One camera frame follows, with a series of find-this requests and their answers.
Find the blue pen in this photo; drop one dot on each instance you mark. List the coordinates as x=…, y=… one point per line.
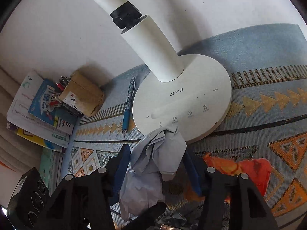
x=126, y=115

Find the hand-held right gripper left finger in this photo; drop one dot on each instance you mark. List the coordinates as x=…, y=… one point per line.
x=121, y=172

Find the blue patterned table mat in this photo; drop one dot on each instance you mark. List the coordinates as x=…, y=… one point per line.
x=263, y=60

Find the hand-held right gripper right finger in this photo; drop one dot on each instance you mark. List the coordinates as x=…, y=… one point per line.
x=194, y=176

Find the white desk lamp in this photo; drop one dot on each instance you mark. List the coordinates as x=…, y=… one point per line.
x=182, y=100

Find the blue cover book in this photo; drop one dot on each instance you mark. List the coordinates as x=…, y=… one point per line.
x=45, y=105

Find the bunch of pens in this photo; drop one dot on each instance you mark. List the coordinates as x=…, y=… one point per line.
x=58, y=86

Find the stack of books and booklets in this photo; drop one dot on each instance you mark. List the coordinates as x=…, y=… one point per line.
x=21, y=100

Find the brown cardboard pen holder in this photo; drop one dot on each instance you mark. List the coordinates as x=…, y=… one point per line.
x=81, y=95

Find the yellow cover book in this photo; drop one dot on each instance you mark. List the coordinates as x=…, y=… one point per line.
x=31, y=136

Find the white tissue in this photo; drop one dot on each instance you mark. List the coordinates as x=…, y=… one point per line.
x=156, y=153
x=139, y=191

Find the red snack packet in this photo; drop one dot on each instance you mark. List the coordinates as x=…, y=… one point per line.
x=251, y=172

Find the teal cover book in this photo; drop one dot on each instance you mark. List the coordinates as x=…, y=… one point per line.
x=49, y=167

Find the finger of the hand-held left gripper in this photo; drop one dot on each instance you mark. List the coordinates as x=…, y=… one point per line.
x=148, y=214

